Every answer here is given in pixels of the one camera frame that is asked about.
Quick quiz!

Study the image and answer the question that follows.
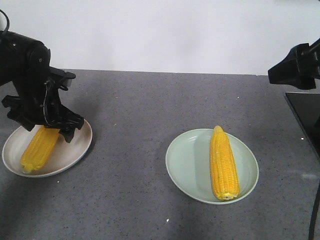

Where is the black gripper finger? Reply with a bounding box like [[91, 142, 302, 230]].
[[1, 95, 35, 132], [46, 103, 84, 143], [268, 42, 320, 90]]

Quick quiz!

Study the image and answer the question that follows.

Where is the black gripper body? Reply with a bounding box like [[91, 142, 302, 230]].
[[9, 39, 61, 125]]

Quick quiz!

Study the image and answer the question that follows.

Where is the bright yellow corn cob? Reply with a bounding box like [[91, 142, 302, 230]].
[[20, 126, 60, 174]]

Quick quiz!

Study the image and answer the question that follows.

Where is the orange yellow corn cob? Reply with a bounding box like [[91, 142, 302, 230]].
[[209, 125, 240, 201]]

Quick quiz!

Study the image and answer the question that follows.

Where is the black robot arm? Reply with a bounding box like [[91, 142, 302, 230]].
[[0, 31, 84, 143]]

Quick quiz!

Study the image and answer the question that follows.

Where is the black glass gas stove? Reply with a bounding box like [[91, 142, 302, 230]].
[[285, 92, 320, 158]]

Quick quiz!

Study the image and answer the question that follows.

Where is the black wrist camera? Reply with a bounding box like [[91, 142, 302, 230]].
[[49, 66, 76, 91]]

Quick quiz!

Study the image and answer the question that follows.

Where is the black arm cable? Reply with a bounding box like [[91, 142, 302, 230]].
[[308, 179, 320, 240], [0, 9, 11, 35]]

